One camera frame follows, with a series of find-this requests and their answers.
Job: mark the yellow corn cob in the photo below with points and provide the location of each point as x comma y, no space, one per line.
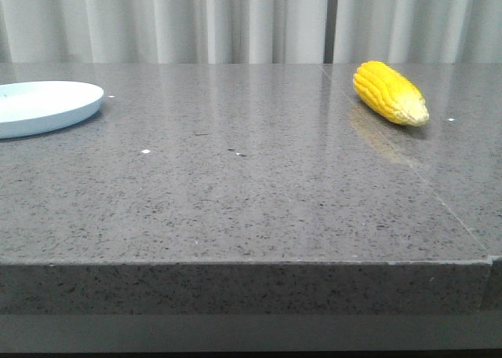
390,94

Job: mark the light blue round plate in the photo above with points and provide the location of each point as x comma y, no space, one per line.
29,108

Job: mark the grey pleated curtain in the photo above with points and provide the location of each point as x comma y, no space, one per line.
251,31

